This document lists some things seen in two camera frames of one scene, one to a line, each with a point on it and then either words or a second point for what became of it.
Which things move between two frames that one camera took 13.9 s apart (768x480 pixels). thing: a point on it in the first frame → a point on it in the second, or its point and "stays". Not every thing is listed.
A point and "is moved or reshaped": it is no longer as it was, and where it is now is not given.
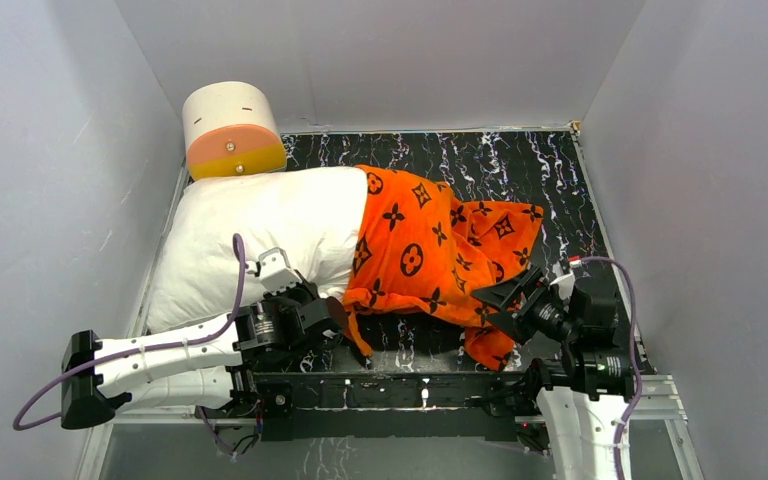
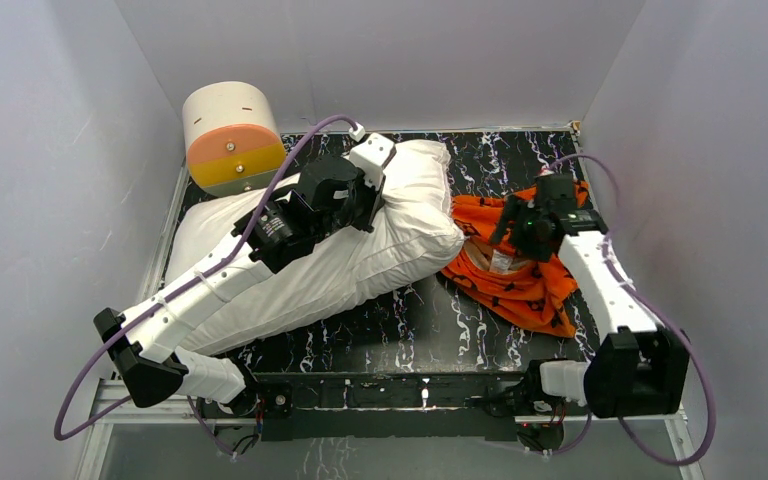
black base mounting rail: (391, 404) stays
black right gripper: (500, 295) → (536, 252)
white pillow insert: (316, 214) is moved or reshaped
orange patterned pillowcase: (423, 252) is moved or reshaped
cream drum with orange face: (232, 128) stays
